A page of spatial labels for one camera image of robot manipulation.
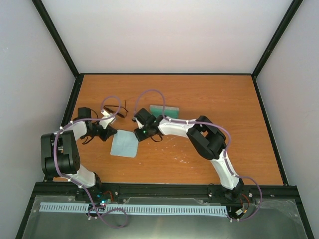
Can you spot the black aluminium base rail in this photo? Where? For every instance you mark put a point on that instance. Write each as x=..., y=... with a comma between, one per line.
x=208, y=193

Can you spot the grey glasses case green lining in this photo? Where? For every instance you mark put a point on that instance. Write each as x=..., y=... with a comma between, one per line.
x=172, y=112

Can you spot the clear acrylic cover plate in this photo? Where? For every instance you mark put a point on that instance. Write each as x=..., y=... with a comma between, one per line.
x=270, y=219

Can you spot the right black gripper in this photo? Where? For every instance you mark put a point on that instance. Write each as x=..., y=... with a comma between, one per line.
x=140, y=137

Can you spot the black sunglasses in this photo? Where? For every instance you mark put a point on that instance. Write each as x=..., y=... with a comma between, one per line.
x=122, y=111

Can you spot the light blue cleaning cloth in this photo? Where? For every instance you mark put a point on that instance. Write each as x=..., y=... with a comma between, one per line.
x=124, y=144

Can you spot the black frame post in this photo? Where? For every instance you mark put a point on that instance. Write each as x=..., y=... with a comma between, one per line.
x=41, y=9
x=280, y=30

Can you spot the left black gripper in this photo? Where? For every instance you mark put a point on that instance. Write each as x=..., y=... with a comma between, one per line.
x=108, y=132

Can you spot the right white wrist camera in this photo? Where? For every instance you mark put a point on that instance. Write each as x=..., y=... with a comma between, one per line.
x=140, y=125

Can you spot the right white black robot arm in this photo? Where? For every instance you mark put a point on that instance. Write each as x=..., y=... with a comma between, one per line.
x=207, y=138

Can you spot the light blue slotted cable duct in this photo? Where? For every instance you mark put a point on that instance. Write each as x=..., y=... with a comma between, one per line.
x=141, y=210

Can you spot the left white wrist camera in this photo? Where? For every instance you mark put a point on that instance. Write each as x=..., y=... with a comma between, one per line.
x=107, y=119

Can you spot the right black frame post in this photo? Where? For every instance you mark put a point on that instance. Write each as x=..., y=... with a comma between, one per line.
x=280, y=30

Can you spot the left black frame post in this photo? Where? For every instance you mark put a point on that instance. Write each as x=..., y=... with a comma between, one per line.
x=41, y=9

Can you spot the right controller board with wires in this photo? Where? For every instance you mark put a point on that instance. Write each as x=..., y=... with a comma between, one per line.
x=244, y=205

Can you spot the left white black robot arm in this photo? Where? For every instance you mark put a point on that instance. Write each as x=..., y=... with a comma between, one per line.
x=59, y=152

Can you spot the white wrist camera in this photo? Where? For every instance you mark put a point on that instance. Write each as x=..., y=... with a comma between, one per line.
x=107, y=119
x=140, y=125

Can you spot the left controller board with leds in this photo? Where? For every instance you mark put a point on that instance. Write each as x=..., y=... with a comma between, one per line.
x=105, y=198

